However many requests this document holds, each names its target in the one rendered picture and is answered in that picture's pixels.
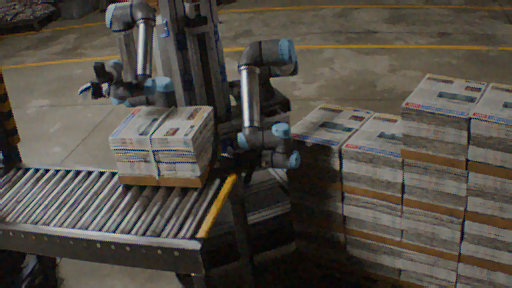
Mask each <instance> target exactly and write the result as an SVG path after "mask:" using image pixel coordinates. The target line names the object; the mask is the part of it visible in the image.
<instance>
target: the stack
mask: <svg viewBox="0 0 512 288"><path fill-rule="evenodd" d="M374 113H375V112H371V111H367V110H362V109H356V108H350V107H344V106H338V105H332V104H321V105H320V106H319V107H318V108H317V109H314V110H313V111H312V112H311V113H310V114H309V115H308V116H307V117H306V118H304V119H303V118H302V121H300V122H298V123H297V124H296V125H294V126H293V128H291V132H292V140H293V150H297V151H299V154H300V164H299V167H298V168H297V169H289V170H287V169H286V170H287V171H289V172H293V173H297V174H302V175H305V176H310V177H313V178H321V179H325V180H328V181H332V182H335V183H339V184H341V183H342V182H343V184H344V185H346V184H349V185H352V186H356V187H360V188H364V189H372V190H375V191H378V192H382V193H386V194H387V193H389V194H393V195H396V196H400V197H402V195H403V193H404V192H405V194H404V195H403V196H404V197H406V198H409V199H412V200H416V201H417V200H419V201H422V202H425V203H432V204H435V205H439V206H446V207H449V208H456V209H459V210H462V211H464V213H465V209H466V207H467V205H468V207H467V209H466V211H467V212H470V213H473V212H474V213H477V214H480V215H482V214H484V215H487V216H489V217H490V216H493V217H496V218H502V219H504V220H510V221H512V180H509V179H506V178H503V179H502V178H498V177H495V176H488V175H484V174H481V173H474V172H470V171H468V165H467V168H466V169H465V170H464V169H456V168H452V167H448V166H443V165H442V166H439V165H435V164H431V163H426V162H422V161H414V160H409V159H405V158H401V145H402V137H403V136H402V133H401V130H402V129H401V119H400V116H395V115H388V114H380V113H375V114H374ZM287 186H288V191H289V192H288V193H289V199H290V211H291V213H292V214H295V215H302V216H306V217H309V218H313V219H316V220H323V221H326V222H330V223H332V224H336V225H337V224H338V225H342V226H344V224H345V223H346V224H345V227H346V228H349V229H351V228H352V229H355V230H359V231H361V232H368V233H371V234H374V235H380V236H383V237H385V238H387V237H389V238H391V239H394V240H400V242H401V239H402V242H406V243H407V242H409V243H411V244H414V245H416V244H417V245H420V246H423V247H425V246H426V247H428V248H431V249H436V250H439V251H440V250H442V251H444V252H449V253H452V254H456V255H459V254H460V252H461V253H462V254H461V255H465V256H467V257H472V258H476V259H479V260H480V259H481V260H484V261H489V262H493V263H496V264H497V263H498V264H501V265H505V266H510V267H512V230H510V229H507V228H501V227H499V226H498V227H496V226H492V225H487V224H484V223H478V222H475V221H474V222H472V221H469V220H466V219H465V217H464V219H461V218H458V217H456V218H455V217H452V216H449V215H442V214H439V213H433V212H429V211H426V210H424V211H423V210H419V209H416V208H409V207H405V206H403V203H402V204H399V205H398V204H394V203H391V202H387V201H380V200H377V199H373V198H370V197H362V196H359V195H355V194H351V193H344V192H343V191H342V192H340V191H336V190H332V189H328V188H325V187H318V186H314V185H311V184H306V183H302V182H299V181H295V180H287ZM293 226H294V230H293V231H294V232H293V233H294V237H295V239H296V241H295V245H296V247H295V250H297V251H300V252H303V253H306V254H309V255H310V254H311V255H314V256H316V257H319V258H324V259H327V260H329V261H332V262H334V261H335V262H337V263H340V264H342V265H345V264H347V266H351V267H356V268H359V269H362V270H367V271H370V272H375V273H377V274H382V275H384V276H390V277H392V278H397V279H400V280H405V281H407V282H412V283H414V284H416V283H417V284H419V285H423V286H426V287H430V288H512V275H511V274H510V275H509V274H507V273H502V272H498V271H493V270H491V269H490V270H489V269H487V268H482V267H477V266H475V265H474V266H472V265H470V264H465V263H461V262H460V260H459V261H458V262H456V261H455V262H453V261H451V260H446V259H443V258H441V259H440V258H438V257H432V256H430V255H425V254H422V253H417V252H414V251H408V250H406V249H400V248H398V247H395V246H393V247H392V246H389V245H387V244H380V243H378V242H374V241H373V242H372V241H369V240H366V239H363V238H362V239H360V238H357V237H354V236H351V235H345V233H341V232H337V231H336V232H335V231H331V230H329V229H325V228H322V227H320V228H319V227H315V226H312V225H309V224H306V223H299V222H296V221H293ZM295 259H296V264H297V272H298V278H300V279H302V280H304V281H310V282H312V283H315V284H319V285H322V286H324V287H329V288H352V287H347V286H345V285H342V284H337V283H335V282H330V281H328V280H325V279H324V274H323V273H328V274H331V275H333V276H338V277H340V278H343V279H348V280H350V281H355V282H358V283H360V284H365V285H367V286H372V287H375V288H406V287H401V286H399V285H398V286H397V285H394V284H390V283H387V282H382V281H379V280H374V279H372V278H370V277H369V278H366V277H364V276H361V275H356V274H354V273H348V272H346V270H345V271H344V270H339V269H336V268H334V267H328V266H326V265H323V264H318V263H315V262H313V261H310V260H305V259H302V258H300V257H297V256H296V258H295Z"/></svg>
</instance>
